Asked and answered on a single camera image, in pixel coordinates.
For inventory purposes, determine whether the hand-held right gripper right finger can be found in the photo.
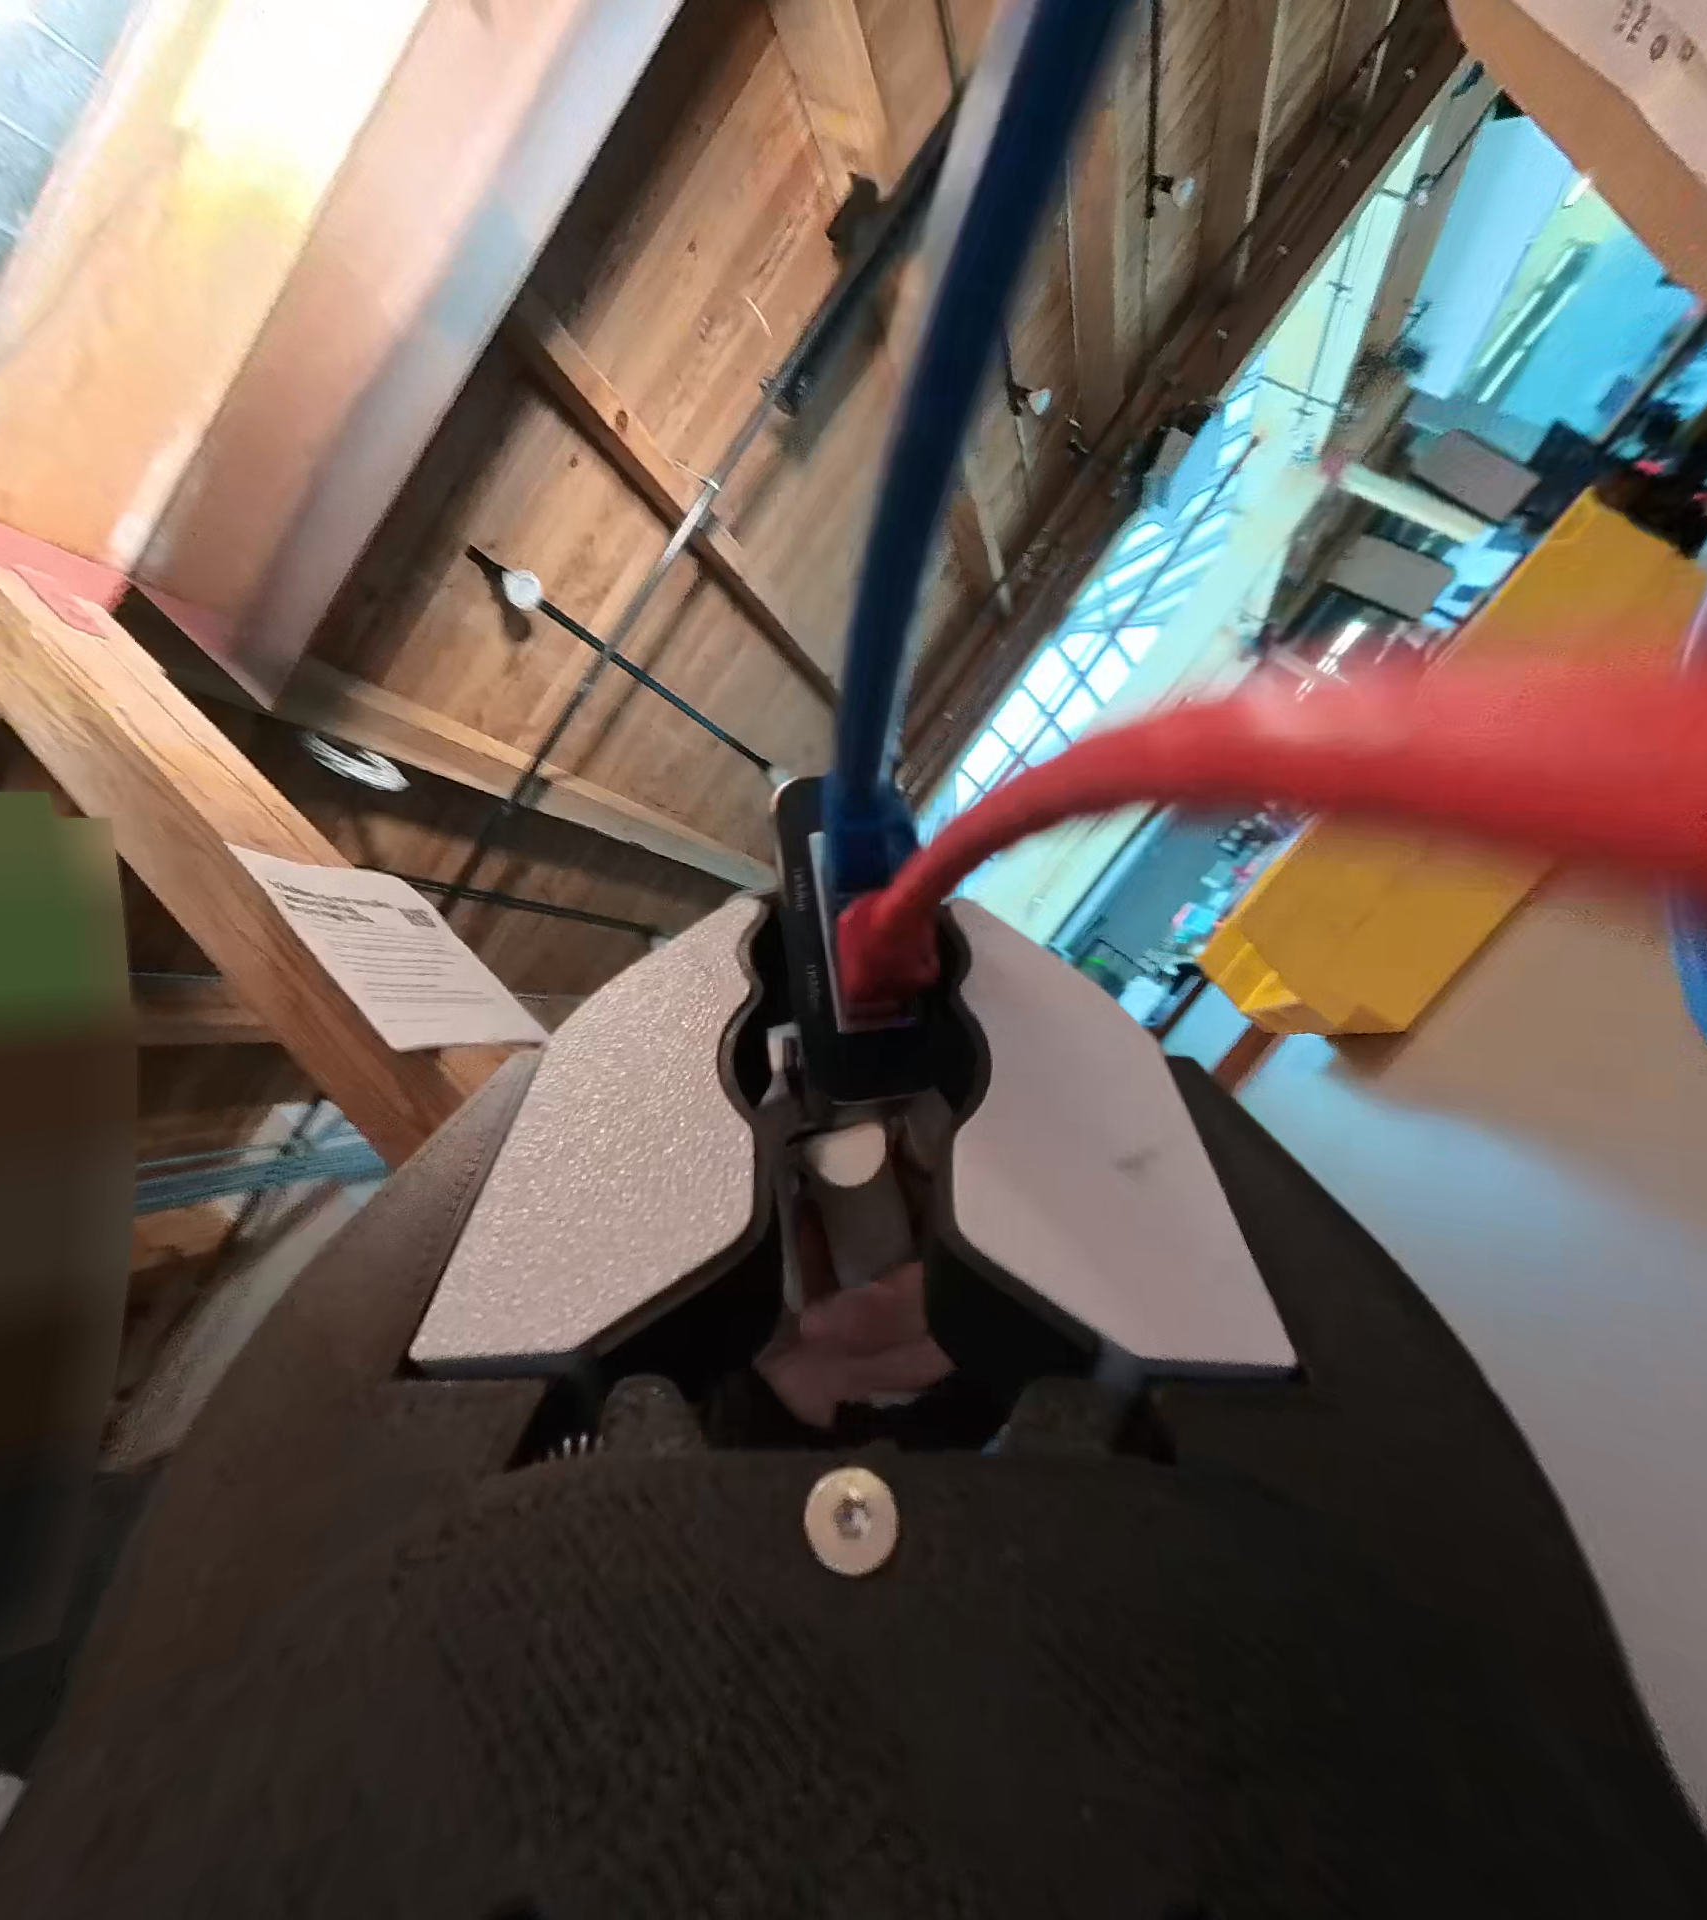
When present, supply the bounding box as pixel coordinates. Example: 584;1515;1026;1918
926;896;1302;1373

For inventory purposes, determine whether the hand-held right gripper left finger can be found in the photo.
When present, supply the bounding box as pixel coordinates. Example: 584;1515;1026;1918
408;892;784;1379

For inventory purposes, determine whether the black network adapter box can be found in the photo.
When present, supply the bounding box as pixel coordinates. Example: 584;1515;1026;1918
770;776;978;1119

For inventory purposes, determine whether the red ethernet cable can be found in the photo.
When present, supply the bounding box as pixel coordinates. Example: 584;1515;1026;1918
836;612;1707;1038

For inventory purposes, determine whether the blue ethernet cable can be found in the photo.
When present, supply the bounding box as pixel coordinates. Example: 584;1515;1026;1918
820;0;1707;1141

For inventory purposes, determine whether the grey desk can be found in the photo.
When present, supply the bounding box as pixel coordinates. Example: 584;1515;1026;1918
1160;840;1707;1920

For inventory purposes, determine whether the person's right hand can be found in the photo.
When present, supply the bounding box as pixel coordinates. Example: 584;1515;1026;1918
756;1265;952;1419

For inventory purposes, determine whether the printed paper sheet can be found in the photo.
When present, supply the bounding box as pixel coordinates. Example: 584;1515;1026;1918
226;842;550;1056

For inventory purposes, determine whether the yellow plastic bin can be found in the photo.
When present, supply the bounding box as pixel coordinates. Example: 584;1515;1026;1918
1196;485;1707;1040

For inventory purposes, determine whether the clear holder with papers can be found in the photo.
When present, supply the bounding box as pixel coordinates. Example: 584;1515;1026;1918
1520;0;1707;257

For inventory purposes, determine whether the wooden post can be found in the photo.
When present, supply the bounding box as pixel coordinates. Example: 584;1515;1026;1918
0;562;556;1163

